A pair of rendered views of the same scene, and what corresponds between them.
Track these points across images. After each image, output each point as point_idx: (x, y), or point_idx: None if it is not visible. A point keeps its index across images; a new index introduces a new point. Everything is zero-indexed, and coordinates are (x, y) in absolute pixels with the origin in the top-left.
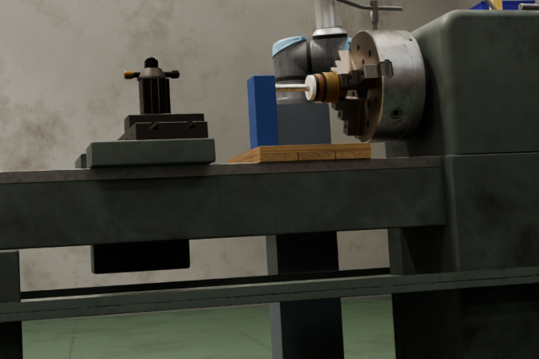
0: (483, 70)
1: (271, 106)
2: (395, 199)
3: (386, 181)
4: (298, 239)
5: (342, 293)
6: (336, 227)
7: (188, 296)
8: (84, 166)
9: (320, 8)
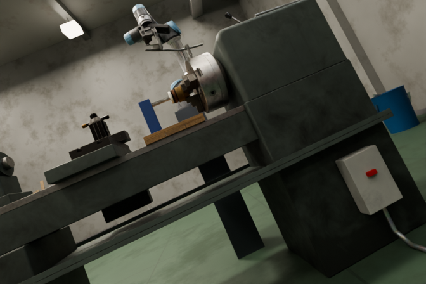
0: (246, 53)
1: (152, 114)
2: (227, 136)
3: (218, 129)
4: (208, 164)
5: (209, 202)
6: (200, 162)
7: (118, 240)
8: None
9: (181, 64)
